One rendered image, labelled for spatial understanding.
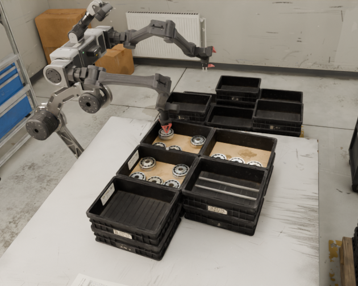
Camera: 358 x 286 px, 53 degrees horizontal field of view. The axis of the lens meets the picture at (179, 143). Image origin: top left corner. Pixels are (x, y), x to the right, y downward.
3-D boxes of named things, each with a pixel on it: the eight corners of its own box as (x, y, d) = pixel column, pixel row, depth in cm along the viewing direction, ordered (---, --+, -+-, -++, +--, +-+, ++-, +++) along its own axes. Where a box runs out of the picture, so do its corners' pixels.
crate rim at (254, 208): (180, 193, 189) (180, 190, 188) (199, 159, 211) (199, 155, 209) (255, 212, 176) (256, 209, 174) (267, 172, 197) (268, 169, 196)
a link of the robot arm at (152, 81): (166, 70, 173) (162, 90, 172) (173, 80, 186) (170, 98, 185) (84, 64, 185) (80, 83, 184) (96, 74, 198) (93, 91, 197)
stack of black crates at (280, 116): (249, 158, 324) (252, 117, 296) (253, 139, 346) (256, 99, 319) (295, 164, 313) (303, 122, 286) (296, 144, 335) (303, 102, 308)
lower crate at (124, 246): (94, 242, 194) (88, 227, 186) (121, 202, 215) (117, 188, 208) (161, 263, 180) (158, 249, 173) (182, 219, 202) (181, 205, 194)
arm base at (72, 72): (75, 80, 196) (70, 59, 188) (88, 81, 193) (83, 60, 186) (67, 87, 189) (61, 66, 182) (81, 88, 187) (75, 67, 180)
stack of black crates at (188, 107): (165, 147, 345) (160, 108, 317) (174, 129, 367) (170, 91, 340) (205, 152, 334) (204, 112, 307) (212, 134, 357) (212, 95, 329)
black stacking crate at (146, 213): (90, 228, 187) (84, 214, 180) (117, 190, 208) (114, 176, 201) (158, 249, 174) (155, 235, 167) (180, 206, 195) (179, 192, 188)
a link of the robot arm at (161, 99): (161, 75, 182) (158, 95, 181) (173, 77, 183) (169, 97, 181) (157, 96, 224) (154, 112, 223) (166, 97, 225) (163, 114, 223)
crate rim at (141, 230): (84, 217, 181) (84, 213, 180) (115, 177, 203) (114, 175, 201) (156, 238, 168) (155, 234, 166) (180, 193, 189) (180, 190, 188)
